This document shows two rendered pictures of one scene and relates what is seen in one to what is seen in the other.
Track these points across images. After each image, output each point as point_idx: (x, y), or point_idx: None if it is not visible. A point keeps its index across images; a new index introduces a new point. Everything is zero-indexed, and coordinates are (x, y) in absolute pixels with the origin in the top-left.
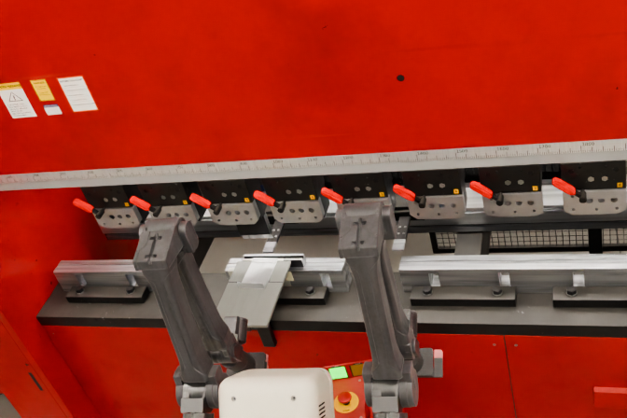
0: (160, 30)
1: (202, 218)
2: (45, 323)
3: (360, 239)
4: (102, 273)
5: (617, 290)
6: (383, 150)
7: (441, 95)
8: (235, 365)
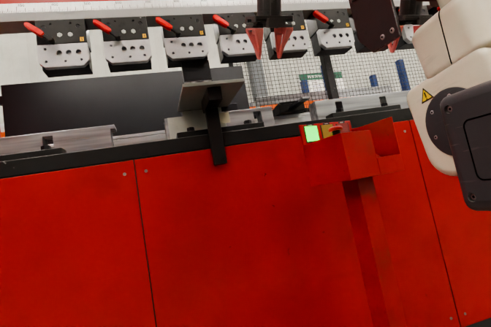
0: None
1: (117, 138)
2: None
3: None
4: (9, 139)
5: None
6: None
7: None
8: None
